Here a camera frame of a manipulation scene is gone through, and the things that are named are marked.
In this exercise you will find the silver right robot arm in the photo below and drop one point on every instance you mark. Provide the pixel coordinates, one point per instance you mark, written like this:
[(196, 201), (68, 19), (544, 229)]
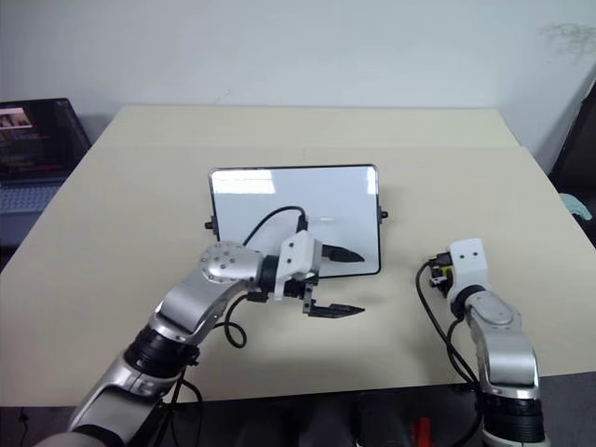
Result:
[(503, 344)]

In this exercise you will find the dark chair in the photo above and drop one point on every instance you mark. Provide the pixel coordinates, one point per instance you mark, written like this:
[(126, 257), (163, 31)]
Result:
[(579, 149)]

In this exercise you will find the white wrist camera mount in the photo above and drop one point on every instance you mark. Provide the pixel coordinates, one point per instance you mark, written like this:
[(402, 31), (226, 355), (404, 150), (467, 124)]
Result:
[(468, 265), (298, 253)]

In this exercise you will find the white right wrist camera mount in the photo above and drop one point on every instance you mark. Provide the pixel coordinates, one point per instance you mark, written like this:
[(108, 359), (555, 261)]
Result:
[(468, 265)]

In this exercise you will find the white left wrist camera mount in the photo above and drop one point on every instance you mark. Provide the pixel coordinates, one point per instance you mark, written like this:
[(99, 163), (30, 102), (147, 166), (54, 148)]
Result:
[(298, 253)]

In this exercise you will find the black-framed whiteboard with stand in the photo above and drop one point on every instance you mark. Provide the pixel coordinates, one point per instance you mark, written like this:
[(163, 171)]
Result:
[(326, 195)]

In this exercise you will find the open laptop computer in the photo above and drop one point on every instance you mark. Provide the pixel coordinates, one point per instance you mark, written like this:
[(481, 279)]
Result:
[(37, 139)]

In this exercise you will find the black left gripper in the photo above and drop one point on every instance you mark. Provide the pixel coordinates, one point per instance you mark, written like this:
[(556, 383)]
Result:
[(307, 291)]

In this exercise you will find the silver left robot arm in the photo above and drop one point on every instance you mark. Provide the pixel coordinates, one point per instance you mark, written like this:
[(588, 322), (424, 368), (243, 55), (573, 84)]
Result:
[(223, 267)]

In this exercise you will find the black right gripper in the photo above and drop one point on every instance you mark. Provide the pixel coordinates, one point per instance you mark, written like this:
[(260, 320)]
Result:
[(437, 261)]

